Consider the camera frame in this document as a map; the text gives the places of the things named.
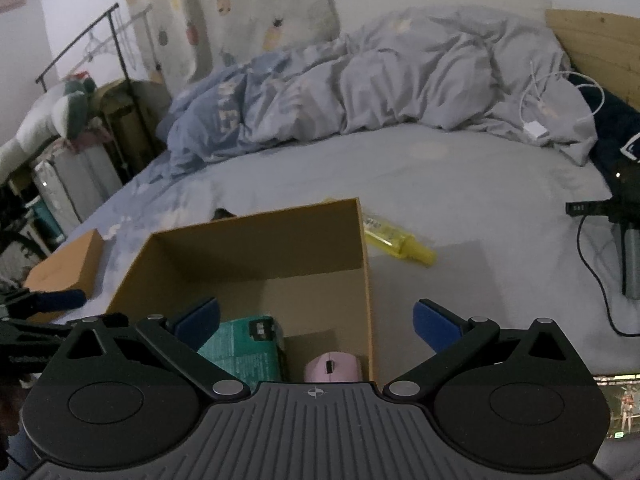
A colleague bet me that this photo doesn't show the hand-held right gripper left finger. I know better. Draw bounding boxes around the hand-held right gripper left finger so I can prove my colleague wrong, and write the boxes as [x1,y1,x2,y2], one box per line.
[62,297,251,401]

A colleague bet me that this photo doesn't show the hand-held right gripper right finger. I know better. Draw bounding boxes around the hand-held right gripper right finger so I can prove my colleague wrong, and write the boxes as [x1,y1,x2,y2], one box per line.
[383,298,581,401]

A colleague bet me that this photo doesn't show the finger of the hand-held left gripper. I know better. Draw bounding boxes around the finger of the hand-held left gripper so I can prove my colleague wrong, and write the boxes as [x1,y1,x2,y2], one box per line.
[20,288,87,316]
[0,318,81,350]

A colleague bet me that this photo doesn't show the brown cardboard box lid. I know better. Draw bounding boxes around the brown cardboard box lid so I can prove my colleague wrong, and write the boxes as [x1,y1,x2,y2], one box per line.
[23,228,106,324]

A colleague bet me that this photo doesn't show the yellow plastic bottle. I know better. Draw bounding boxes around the yellow plastic bottle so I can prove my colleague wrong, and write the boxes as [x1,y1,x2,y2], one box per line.
[362,215,438,267]

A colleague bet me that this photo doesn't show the brown cardboard box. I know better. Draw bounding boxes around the brown cardboard box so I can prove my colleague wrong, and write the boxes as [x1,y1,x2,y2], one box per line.
[106,198,376,383]

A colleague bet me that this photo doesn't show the teal packet box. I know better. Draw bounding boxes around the teal packet box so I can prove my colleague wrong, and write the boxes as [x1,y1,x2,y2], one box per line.
[197,315,286,382]

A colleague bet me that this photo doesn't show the pink computer mouse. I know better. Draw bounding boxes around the pink computer mouse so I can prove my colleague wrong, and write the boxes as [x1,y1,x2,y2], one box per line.
[304,352,365,382]

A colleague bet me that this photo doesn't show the white storage box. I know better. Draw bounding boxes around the white storage box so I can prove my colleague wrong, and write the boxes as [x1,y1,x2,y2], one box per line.
[32,145,124,241]

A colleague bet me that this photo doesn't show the white and green plush toy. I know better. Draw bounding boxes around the white and green plush toy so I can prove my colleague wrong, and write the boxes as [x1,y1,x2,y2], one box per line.
[0,77,99,176]

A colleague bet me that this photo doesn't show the olive fabric storage bag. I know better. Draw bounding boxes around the olive fabric storage bag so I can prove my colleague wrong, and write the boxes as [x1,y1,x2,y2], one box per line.
[97,80,172,181]

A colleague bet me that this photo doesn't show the smartphone with lit screen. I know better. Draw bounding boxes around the smartphone with lit screen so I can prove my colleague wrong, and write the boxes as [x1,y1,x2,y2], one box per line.
[595,374,640,442]

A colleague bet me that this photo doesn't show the grey blue duvet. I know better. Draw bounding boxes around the grey blue duvet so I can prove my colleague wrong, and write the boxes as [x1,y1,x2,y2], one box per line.
[157,6,599,177]

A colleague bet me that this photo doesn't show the black metal clothes rack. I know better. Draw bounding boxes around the black metal clothes rack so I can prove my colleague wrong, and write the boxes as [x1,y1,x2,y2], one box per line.
[35,2,157,181]

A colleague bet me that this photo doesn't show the navy printed pillow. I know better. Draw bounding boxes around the navy printed pillow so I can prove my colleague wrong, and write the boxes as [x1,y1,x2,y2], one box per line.
[570,72,640,201]

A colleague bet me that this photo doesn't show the pineapple print curtain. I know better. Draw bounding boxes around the pineapple print curtain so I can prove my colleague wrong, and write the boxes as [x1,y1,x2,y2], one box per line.
[116,0,342,86]

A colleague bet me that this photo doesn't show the wooden headboard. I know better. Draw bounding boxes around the wooden headboard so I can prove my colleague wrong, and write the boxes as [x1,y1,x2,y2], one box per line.
[545,8,640,107]

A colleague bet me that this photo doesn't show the black cable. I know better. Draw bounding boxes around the black cable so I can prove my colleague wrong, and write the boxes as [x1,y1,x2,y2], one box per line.
[577,214,640,337]

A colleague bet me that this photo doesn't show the black device with grey handle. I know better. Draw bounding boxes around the black device with grey handle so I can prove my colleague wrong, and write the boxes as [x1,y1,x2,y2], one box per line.
[566,160,640,302]

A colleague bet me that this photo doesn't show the white charger with cable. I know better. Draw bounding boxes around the white charger with cable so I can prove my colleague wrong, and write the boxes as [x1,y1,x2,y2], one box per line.
[520,60,601,141]

